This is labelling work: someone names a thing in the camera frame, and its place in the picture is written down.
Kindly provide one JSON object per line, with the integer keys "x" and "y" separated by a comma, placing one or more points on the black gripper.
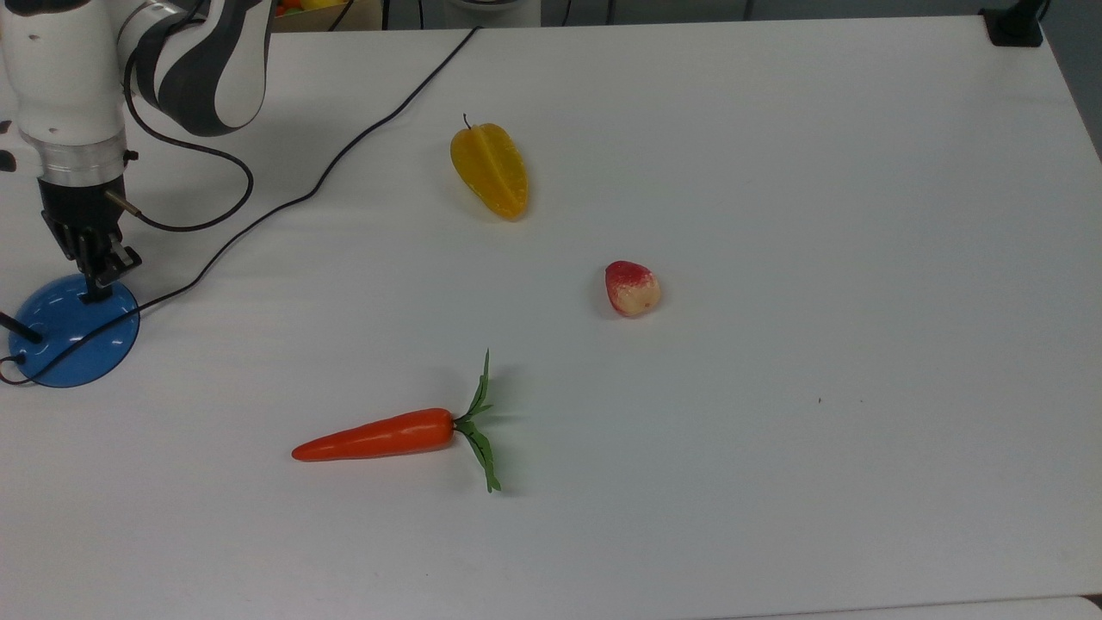
{"x": 82, "y": 207}

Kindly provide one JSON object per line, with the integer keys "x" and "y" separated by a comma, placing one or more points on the black table clamp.
{"x": 1014, "y": 26}

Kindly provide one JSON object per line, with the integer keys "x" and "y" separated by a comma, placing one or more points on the orange toy carrot green leaves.
{"x": 387, "y": 435}

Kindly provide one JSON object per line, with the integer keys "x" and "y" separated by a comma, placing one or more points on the cardboard box of toy fruit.
{"x": 331, "y": 15}

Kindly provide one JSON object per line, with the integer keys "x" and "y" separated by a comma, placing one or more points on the yellow toy star fruit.
{"x": 492, "y": 172}

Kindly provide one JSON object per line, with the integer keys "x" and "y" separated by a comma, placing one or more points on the blue base desk lamp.
{"x": 73, "y": 340}

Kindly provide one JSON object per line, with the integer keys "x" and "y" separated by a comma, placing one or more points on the white black Franka robot arm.
{"x": 60, "y": 69}

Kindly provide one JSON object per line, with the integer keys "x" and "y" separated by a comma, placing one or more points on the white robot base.
{"x": 495, "y": 10}

